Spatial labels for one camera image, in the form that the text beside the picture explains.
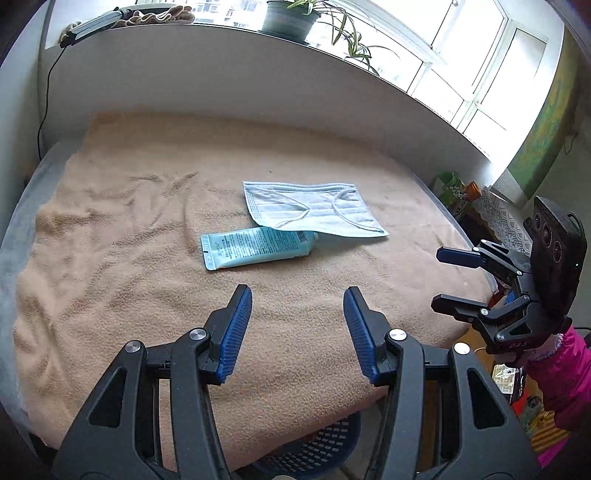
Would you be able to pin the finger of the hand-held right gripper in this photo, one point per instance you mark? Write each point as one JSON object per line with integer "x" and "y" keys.
{"x": 455, "y": 308}
{"x": 457, "y": 257}

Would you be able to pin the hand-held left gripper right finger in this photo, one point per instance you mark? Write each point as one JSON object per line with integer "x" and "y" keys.
{"x": 358, "y": 323}

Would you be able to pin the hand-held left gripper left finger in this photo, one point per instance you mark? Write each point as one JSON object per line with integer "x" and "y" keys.
{"x": 238, "y": 323}

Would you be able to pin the teal squeeze tube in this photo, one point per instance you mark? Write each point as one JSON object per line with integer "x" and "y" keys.
{"x": 249, "y": 247}

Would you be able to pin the light blue face mask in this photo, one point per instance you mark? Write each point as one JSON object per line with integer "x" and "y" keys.
{"x": 318, "y": 207}

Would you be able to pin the blue plastic basket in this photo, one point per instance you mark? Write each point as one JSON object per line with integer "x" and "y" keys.
{"x": 318, "y": 443}

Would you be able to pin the person's right forearm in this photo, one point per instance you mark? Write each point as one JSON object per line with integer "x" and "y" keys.
{"x": 565, "y": 378}

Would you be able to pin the white lace cloth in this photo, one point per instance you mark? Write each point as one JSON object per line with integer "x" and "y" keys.
{"x": 505, "y": 217}

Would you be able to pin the small orange container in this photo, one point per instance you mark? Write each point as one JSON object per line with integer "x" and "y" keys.
{"x": 473, "y": 190}

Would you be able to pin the beige fleece blanket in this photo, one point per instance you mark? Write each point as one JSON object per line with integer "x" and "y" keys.
{"x": 115, "y": 254}

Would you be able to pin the dark green pot saucer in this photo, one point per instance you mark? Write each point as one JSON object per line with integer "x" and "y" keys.
{"x": 284, "y": 38}

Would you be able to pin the spider plant in green pot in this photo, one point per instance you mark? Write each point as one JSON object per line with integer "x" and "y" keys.
{"x": 288, "y": 18}

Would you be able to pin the beige crumpled cloth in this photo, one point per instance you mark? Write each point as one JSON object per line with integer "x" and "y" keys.
{"x": 157, "y": 14}

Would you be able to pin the black bar desk lamp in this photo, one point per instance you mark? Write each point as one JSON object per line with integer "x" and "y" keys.
{"x": 92, "y": 21}

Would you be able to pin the green wall painting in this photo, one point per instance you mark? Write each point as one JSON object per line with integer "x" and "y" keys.
{"x": 549, "y": 134}

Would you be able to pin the white window frame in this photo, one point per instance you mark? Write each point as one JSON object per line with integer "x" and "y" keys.
{"x": 461, "y": 69}

